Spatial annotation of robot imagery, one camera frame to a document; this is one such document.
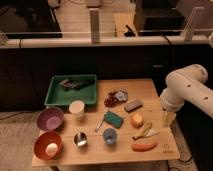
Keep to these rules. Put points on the grey rectangular block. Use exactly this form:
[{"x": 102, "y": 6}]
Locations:
[{"x": 133, "y": 105}]

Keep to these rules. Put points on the blue plastic cup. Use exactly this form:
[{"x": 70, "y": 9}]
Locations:
[{"x": 110, "y": 136}]

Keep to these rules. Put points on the teal sponge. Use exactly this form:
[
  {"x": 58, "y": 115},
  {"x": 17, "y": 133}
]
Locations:
[{"x": 113, "y": 119}]

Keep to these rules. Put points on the yellow banana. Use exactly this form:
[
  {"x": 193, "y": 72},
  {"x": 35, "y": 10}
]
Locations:
[{"x": 145, "y": 131}]

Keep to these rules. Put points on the small metal cup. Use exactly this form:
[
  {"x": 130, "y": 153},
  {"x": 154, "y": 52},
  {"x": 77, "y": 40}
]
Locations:
[{"x": 80, "y": 139}]

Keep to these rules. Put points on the dark object in tray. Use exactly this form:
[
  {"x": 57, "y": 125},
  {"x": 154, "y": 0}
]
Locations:
[{"x": 67, "y": 84}]

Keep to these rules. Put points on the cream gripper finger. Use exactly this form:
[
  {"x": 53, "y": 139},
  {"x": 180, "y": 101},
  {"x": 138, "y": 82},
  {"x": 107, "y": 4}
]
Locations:
[{"x": 168, "y": 118}]

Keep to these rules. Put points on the white paper cup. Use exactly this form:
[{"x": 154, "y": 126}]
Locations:
[{"x": 77, "y": 109}]

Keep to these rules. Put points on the red bowl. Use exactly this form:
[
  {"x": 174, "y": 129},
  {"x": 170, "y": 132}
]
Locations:
[{"x": 43, "y": 141}]

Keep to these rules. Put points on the white egg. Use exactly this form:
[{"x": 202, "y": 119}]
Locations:
[{"x": 51, "y": 149}]

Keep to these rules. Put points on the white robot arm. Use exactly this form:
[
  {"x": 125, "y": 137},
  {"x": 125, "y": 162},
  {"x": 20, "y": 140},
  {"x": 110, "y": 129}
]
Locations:
[{"x": 186, "y": 84}]

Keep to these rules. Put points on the bunch of red grapes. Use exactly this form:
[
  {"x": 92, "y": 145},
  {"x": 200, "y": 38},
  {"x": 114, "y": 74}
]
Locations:
[{"x": 110, "y": 100}]

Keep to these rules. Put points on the purple bowl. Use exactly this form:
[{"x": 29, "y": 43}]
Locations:
[{"x": 50, "y": 119}]

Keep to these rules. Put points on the orange apple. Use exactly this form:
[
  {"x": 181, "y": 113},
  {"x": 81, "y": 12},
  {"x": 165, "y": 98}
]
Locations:
[{"x": 137, "y": 120}]

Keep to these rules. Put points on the green plastic tray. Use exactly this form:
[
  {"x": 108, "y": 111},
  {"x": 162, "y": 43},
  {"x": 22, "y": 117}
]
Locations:
[{"x": 57, "y": 96}]

